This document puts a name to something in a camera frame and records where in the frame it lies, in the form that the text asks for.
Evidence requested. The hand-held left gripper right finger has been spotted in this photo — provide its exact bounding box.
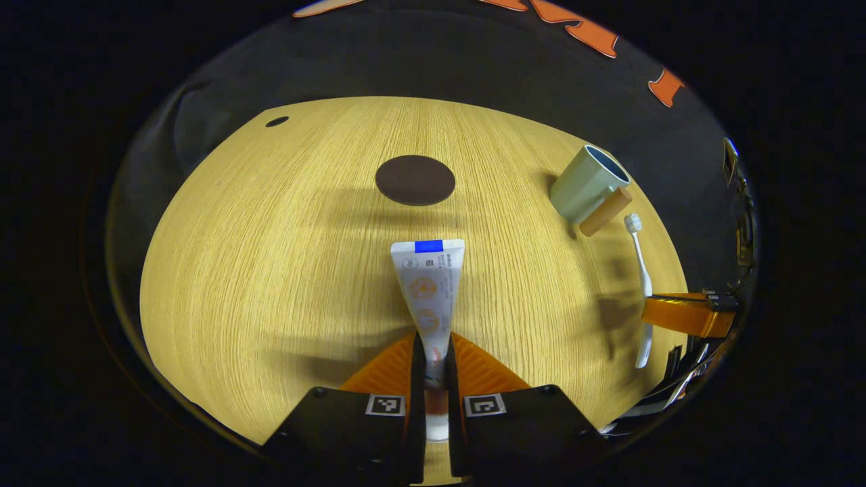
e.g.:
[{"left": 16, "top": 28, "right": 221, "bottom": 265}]
[{"left": 445, "top": 331, "right": 610, "bottom": 478}]

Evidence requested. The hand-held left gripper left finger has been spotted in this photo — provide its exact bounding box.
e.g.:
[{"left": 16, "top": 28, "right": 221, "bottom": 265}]
[{"left": 263, "top": 331, "right": 427, "bottom": 486}]

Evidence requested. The white toothbrush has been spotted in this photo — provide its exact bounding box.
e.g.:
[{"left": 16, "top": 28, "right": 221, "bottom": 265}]
[{"left": 623, "top": 213, "right": 655, "bottom": 370}]

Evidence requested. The white toothpaste tube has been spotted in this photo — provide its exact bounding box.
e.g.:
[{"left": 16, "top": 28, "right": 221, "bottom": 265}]
[{"left": 390, "top": 239, "right": 466, "bottom": 444}]

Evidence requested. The grey cup with wooden handle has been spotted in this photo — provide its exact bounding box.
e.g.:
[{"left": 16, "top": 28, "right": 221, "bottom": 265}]
[{"left": 549, "top": 144, "right": 634, "bottom": 237}]

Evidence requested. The round dark brown coaster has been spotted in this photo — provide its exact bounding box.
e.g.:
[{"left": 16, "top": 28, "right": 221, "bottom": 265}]
[{"left": 375, "top": 155, "right": 456, "bottom": 206}]

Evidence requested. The wooden desktop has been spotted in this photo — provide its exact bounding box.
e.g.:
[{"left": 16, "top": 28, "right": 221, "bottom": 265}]
[{"left": 139, "top": 96, "right": 691, "bottom": 486}]

